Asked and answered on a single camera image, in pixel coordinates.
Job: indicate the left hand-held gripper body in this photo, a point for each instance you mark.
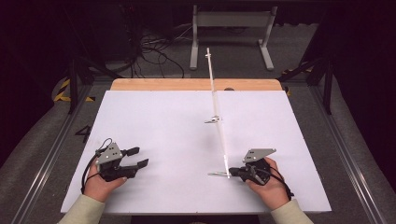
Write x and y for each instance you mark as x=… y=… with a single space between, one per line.
x=109 y=155

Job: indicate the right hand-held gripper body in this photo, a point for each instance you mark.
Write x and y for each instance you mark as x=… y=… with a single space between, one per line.
x=258 y=154

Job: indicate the clear plastic bag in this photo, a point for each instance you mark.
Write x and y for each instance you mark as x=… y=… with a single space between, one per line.
x=226 y=163

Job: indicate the thin metal pin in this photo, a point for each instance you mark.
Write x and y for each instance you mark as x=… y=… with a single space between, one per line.
x=218 y=173
x=213 y=119

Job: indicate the person's left hand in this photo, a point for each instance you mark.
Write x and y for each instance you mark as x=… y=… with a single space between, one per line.
x=96 y=186

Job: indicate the person's right hand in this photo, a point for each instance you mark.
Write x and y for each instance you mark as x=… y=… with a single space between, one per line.
x=272 y=191

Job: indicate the white work board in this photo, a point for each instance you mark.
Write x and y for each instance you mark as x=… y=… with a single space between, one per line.
x=174 y=146

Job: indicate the wooden table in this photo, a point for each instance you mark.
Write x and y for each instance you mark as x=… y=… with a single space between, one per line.
x=162 y=84

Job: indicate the yellow black hazard tape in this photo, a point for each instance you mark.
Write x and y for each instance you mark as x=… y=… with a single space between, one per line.
x=63 y=90
x=292 y=71

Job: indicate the dark curtain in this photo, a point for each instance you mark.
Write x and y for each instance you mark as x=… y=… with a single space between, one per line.
x=28 y=77
x=367 y=77

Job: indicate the white metal stand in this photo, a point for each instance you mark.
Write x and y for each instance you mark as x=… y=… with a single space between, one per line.
x=232 y=19

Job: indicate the aluminium floor rail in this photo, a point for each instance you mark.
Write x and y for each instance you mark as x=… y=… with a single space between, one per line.
x=345 y=161
x=46 y=161

